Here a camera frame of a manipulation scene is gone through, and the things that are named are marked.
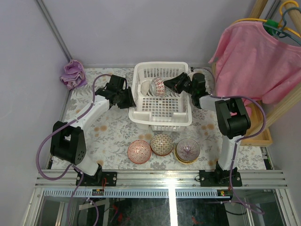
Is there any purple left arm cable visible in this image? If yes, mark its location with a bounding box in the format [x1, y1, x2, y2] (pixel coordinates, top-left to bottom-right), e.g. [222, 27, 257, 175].
[36, 73, 115, 181]

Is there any wooden hanging rod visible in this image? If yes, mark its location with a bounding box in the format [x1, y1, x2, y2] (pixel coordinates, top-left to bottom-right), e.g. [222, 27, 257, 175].
[281, 0, 301, 33]

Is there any purple striped bowl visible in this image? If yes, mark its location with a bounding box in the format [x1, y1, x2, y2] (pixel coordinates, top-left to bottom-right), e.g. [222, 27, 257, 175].
[176, 138, 200, 161]

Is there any red eye pattern bowl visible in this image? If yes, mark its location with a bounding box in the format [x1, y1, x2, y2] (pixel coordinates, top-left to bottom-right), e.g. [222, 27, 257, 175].
[127, 140, 152, 164]

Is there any yellow clothes hanger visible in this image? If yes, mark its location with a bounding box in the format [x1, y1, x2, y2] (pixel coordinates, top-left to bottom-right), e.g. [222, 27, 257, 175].
[233, 0, 301, 46]

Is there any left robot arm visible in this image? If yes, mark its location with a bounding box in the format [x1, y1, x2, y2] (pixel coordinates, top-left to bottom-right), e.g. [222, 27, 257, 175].
[50, 75, 136, 186]

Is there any pink t-shirt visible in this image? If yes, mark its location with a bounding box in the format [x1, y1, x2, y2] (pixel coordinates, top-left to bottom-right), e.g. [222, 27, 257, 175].
[210, 21, 301, 104]

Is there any floral table mat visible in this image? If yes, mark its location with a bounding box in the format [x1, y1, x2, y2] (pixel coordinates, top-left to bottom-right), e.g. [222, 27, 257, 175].
[64, 68, 266, 170]

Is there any yellow rimmed bottom bowl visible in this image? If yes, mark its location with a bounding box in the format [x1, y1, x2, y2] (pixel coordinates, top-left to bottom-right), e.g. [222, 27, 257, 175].
[174, 154, 198, 165]

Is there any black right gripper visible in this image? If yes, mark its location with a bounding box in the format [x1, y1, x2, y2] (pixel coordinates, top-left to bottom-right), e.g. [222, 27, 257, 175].
[163, 73, 196, 96]

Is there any green clothes hanger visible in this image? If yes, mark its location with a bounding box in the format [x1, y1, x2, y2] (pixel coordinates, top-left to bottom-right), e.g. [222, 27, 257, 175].
[263, 7, 301, 38]

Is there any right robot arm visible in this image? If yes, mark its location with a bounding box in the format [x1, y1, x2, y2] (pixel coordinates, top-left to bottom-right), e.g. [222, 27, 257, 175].
[164, 73, 251, 186]

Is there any purple folded cloth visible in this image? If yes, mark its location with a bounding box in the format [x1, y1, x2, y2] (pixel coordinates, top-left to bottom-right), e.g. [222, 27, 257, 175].
[60, 59, 87, 90]

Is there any aluminium mounting rail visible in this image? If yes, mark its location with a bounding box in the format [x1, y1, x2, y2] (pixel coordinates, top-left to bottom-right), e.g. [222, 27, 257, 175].
[35, 169, 288, 189]

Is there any white plastic dish rack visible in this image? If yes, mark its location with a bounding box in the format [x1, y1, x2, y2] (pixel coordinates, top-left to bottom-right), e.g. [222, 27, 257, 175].
[128, 62, 192, 132]

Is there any brown checker pattern bowl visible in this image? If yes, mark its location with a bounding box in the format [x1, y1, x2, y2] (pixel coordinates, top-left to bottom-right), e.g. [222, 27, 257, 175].
[150, 134, 174, 156]

